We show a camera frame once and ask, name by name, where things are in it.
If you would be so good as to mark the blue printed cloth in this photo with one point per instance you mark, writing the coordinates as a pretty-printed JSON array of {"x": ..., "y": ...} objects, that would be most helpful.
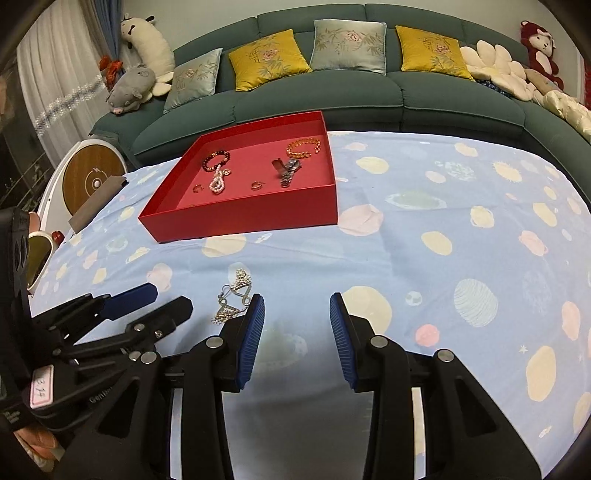
[{"x": 438, "y": 207}]

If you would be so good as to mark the grey pig plush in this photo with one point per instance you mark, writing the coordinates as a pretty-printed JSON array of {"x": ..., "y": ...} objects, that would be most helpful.
[{"x": 131, "y": 90}]

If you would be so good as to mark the cream satin cushion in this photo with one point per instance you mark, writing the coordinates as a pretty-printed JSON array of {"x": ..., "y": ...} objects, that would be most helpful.
[{"x": 565, "y": 113}]

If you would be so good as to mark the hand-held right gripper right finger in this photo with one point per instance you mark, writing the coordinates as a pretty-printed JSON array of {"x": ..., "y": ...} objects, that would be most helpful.
[{"x": 341, "y": 341}]

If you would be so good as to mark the blue curtain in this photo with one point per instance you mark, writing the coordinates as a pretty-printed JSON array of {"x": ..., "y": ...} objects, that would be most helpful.
[{"x": 108, "y": 27}]

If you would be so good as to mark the yellow embroidered cushion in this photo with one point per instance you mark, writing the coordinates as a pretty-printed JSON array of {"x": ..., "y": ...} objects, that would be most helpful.
[
  {"x": 268, "y": 57},
  {"x": 431, "y": 53}
]

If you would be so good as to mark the silver wristwatch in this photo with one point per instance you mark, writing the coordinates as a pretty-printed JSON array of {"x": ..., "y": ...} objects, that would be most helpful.
[{"x": 286, "y": 170}]

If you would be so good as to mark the cream flower-shaped cushion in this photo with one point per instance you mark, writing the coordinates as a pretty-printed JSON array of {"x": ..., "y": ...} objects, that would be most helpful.
[{"x": 496, "y": 69}]

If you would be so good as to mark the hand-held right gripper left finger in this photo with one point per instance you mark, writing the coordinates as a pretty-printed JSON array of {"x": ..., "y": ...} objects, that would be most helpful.
[{"x": 251, "y": 341}]

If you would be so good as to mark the white round wooden-top stool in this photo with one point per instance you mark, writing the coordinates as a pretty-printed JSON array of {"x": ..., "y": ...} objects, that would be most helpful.
[{"x": 92, "y": 173}]

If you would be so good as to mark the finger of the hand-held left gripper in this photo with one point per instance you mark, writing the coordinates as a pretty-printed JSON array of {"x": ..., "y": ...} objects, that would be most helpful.
[
  {"x": 171, "y": 311},
  {"x": 129, "y": 295}
]

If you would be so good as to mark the green sofa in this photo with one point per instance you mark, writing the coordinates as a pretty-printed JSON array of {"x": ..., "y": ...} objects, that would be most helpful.
[{"x": 314, "y": 97}]

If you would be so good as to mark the person's left hand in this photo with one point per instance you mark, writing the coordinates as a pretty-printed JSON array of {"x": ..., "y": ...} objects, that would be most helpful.
[{"x": 41, "y": 443}]

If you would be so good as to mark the grey-green embroidered cushion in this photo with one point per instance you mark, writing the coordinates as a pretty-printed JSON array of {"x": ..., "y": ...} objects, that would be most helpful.
[
  {"x": 194, "y": 81},
  {"x": 348, "y": 46}
]

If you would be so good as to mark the white-framed yellow panel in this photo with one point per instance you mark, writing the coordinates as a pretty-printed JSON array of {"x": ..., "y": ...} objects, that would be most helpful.
[{"x": 39, "y": 258}]

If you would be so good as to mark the red monkey plush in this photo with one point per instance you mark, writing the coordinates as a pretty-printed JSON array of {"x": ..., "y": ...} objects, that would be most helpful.
[{"x": 540, "y": 50}]

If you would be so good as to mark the beige plush cushion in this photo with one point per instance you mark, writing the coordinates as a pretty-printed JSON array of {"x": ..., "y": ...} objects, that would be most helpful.
[{"x": 542, "y": 83}]

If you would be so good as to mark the brown padded seat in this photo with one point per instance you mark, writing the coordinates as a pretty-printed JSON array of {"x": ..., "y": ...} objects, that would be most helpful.
[{"x": 94, "y": 203}]

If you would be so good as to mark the gold hoop earring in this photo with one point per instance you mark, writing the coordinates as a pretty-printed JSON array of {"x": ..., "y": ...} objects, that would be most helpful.
[{"x": 254, "y": 187}]

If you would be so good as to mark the white lace curtain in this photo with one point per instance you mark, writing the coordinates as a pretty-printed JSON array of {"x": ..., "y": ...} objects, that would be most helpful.
[{"x": 60, "y": 78}]

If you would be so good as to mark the red curtain tie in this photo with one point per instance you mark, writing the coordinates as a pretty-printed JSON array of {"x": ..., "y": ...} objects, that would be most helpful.
[{"x": 111, "y": 69}]

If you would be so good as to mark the white cow plush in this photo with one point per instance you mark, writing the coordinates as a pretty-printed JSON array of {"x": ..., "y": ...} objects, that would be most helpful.
[{"x": 150, "y": 44}]

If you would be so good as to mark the red cardboard box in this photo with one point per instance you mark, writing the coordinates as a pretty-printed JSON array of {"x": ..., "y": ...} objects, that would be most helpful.
[{"x": 240, "y": 217}]

